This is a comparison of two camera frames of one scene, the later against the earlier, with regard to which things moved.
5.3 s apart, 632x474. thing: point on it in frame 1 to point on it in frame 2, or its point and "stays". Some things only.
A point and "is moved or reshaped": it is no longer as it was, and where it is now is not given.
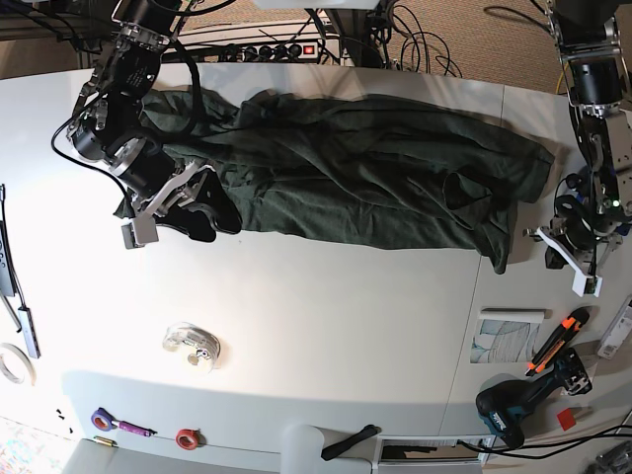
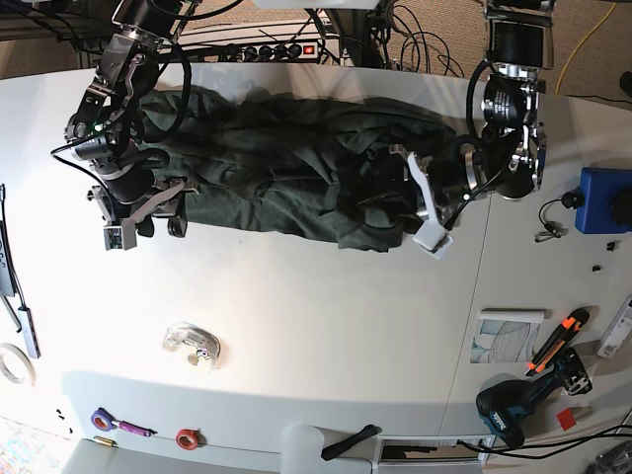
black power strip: (267, 52) stays
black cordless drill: (500, 404) stays
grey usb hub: (30, 332) stays
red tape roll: (191, 438) stays
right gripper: (585, 263) to (438, 187)
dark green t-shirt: (329, 170) is moved or reshaped
